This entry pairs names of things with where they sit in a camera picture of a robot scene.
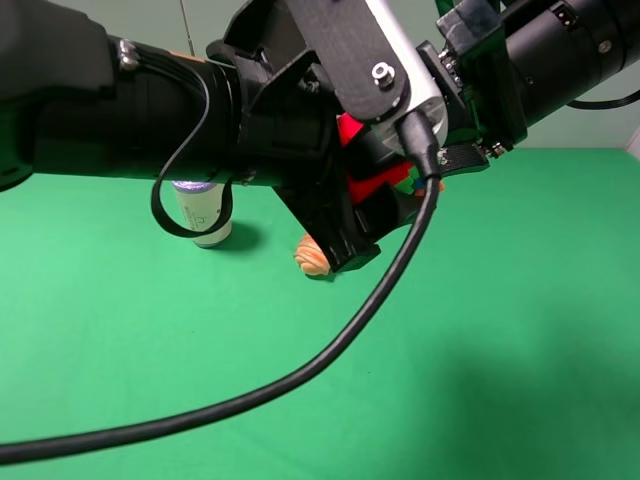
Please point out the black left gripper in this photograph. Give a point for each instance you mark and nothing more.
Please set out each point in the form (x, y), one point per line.
(284, 134)

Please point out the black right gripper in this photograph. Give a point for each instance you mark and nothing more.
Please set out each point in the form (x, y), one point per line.
(476, 77)

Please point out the multicolour puzzle cube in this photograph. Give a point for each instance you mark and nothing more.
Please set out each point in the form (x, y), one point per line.
(370, 164)

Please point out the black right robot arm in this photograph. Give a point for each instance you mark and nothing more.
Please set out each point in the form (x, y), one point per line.
(562, 49)

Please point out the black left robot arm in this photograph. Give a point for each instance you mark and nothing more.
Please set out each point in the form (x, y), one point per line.
(78, 101)

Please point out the orange ribbed bread toy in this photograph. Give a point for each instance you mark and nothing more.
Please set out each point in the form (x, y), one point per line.
(310, 258)

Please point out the purple-capped white cylinder can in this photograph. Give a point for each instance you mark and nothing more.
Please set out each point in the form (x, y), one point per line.
(200, 204)

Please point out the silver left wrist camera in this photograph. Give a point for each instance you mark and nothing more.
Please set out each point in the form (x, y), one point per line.
(376, 72)

